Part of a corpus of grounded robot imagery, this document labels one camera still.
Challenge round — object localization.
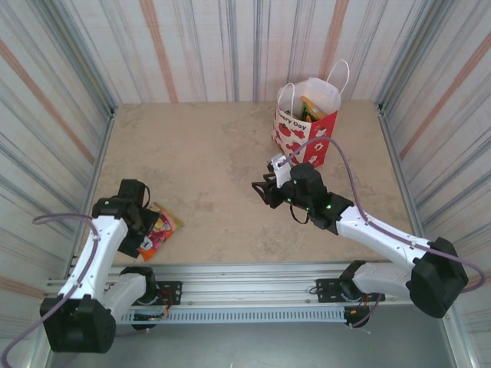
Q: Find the red orange Fox's candy bag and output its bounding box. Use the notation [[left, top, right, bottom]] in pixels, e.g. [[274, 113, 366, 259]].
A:
[[137, 202, 184, 263]]

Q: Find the red white paper bag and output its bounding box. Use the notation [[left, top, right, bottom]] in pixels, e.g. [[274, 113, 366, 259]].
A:
[[271, 58, 351, 169]]

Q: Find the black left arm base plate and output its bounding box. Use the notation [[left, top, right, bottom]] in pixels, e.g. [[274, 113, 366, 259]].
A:
[[145, 281, 183, 307]]

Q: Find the aluminium mounting rail frame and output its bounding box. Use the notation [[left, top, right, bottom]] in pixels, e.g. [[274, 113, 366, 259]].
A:
[[40, 262, 457, 311]]

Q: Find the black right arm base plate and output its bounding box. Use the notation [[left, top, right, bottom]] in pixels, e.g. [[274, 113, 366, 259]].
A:
[[316, 278, 386, 304]]

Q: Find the slotted grey cable duct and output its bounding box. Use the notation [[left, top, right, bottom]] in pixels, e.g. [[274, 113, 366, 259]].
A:
[[114, 308, 348, 326]]

